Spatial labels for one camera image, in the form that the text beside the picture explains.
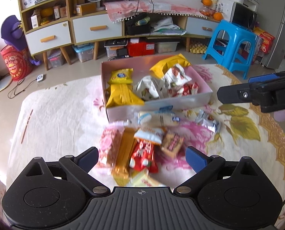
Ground white bread roll packet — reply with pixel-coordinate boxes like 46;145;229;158
137;111;181;127

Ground wooden shelf cabinet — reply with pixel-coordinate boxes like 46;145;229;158
18;0;73;70

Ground blue plastic stool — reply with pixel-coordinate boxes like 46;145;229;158
202;20;256;80

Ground red cylindrical tin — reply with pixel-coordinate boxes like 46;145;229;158
0;45;33;81

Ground egg carton tray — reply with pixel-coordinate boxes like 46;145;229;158
189;42;207;54

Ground small red snack packet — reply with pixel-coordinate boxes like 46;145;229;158
129;140;159;173

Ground small silver snack packet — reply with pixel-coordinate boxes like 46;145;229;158
194;110;221;133

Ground white orange snack packet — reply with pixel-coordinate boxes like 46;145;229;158
134;127;164;145

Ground gold wafer bar packet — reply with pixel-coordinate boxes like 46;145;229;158
112;128;137;179

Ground large yellow snack bag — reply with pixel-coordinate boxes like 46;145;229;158
106;84;145;108

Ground silver refrigerator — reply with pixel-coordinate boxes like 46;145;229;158
257;0;285;69

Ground clear plastic storage bin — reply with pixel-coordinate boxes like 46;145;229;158
155;42;178;53

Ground black bag on shelf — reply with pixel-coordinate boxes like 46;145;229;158
125;13;151;35

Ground white chestnut snack bag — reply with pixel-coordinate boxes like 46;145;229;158
162;64;192;89

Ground red storage box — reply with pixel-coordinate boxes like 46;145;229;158
127;42;155;57

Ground blue lid storage bin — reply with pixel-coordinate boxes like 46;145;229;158
72;43;94;63

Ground pink floral cloth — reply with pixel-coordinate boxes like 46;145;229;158
104;1;207;22

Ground white power adapter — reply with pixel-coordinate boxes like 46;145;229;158
36;74;44;82

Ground pink cracker packet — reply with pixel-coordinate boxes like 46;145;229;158
98;125;125;168

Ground wooden tv cabinet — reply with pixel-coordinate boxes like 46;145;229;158
71;1;218;51

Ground orange fruit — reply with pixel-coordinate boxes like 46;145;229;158
201;0;213;7

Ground floral bed sheet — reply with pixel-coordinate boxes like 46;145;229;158
5;63;285;230

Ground pink cardboard box tray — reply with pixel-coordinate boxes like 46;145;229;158
101;54;213;122

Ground white grey snack packet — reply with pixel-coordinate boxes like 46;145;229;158
134;75;168;101

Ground yellow blue-logo snack bag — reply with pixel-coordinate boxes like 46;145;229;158
108;69;133;85

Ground black microwave oven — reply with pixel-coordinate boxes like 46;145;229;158
230;2;257;30

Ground purple plush toy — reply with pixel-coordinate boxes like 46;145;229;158
0;15;41;67

